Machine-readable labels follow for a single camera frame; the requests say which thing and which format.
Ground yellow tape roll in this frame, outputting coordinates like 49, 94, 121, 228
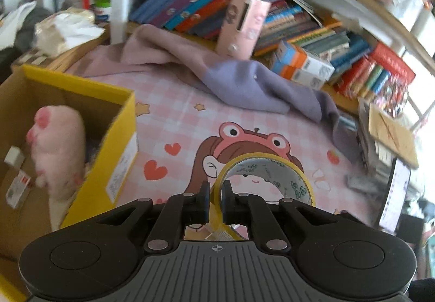
203, 152, 316, 241

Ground pink plush pig toy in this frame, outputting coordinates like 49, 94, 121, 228
25, 104, 88, 203

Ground white red medicine box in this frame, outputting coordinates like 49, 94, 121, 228
5, 170, 31, 210

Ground white charger plug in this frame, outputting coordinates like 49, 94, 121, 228
4, 146, 25, 170

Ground pink cartoon desk mat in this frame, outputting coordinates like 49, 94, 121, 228
66, 46, 385, 231

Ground yellow cardboard box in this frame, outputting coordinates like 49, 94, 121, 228
1, 66, 139, 301

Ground orange blue box lower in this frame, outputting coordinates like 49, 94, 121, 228
271, 64, 325, 90

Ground orange blue box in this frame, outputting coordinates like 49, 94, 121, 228
270, 41, 335, 81
271, 64, 325, 90

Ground black smartphone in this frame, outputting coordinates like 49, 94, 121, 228
376, 158, 411, 234

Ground orange blue box upper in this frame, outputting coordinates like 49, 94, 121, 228
270, 41, 335, 81

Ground purple cloth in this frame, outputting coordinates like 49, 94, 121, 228
68, 25, 360, 162

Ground brown paper envelope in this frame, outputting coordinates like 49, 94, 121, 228
369, 104, 419, 169

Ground pink cylinder device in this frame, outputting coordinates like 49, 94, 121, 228
215, 0, 271, 60

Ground red dictionary book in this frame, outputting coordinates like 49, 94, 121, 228
369, 42, 416, 85

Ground crumpled white paper bag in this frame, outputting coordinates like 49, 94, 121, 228
35, 7, 105, 57

